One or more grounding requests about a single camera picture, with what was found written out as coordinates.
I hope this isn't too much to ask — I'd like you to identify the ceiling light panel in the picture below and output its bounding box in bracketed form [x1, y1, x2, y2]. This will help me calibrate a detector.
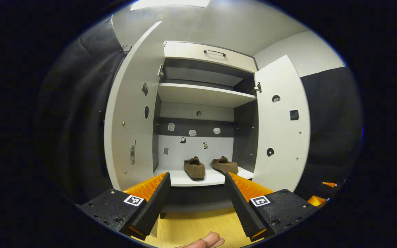
[131, 0, 212, 8]

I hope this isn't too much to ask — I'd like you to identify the white shoe cabinet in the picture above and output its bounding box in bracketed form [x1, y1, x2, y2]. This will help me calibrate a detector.
[152, 41, 259, 211]

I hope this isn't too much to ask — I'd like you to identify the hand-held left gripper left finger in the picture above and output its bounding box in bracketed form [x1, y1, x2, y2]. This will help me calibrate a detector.
[79, 172, 171, 241]

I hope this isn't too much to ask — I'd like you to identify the white cabinet drawer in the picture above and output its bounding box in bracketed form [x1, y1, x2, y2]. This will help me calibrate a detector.
[163, 41, 257, 73]

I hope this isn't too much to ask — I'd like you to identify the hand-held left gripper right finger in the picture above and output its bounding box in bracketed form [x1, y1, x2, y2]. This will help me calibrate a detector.
[224, 172, 319, 242]

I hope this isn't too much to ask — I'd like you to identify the brown fuzzy shoe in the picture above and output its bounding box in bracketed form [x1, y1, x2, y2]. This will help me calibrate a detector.
[184, 156, 206, 181]
[212, 156, 239, 175]

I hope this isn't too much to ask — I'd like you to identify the white shoe cabinet door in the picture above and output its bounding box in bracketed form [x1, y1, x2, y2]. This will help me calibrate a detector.
[253, 54, 311, 193]
[104, 21, 163, 192]

